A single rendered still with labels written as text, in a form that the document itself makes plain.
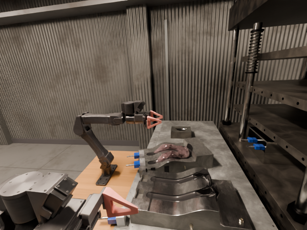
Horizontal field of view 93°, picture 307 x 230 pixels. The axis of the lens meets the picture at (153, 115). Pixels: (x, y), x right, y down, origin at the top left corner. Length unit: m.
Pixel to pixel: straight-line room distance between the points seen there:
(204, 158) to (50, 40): 3.10
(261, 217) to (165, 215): 0.45
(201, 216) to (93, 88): 2.64
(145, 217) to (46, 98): 3.20
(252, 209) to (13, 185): 0.91
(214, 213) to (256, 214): 0.28
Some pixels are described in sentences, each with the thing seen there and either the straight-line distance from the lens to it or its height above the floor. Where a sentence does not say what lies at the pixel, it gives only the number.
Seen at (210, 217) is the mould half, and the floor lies 0.90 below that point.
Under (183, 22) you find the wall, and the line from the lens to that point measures 2.61.
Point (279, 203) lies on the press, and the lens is 1.07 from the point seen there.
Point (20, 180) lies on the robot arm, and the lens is 0.36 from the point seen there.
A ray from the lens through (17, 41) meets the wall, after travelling 3.85.
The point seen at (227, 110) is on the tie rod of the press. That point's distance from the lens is 1.88.
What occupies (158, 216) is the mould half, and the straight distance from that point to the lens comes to 0.77.
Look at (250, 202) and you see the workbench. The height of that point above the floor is 0.80.
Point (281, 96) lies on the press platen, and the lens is 1.14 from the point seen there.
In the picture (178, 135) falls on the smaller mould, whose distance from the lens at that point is 1.46.
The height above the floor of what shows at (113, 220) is 0.84.
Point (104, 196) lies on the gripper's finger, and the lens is 0.36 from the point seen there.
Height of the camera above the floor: 1.47
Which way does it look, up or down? 18 degrees down
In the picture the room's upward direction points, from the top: 3 degrees counter-clockwise
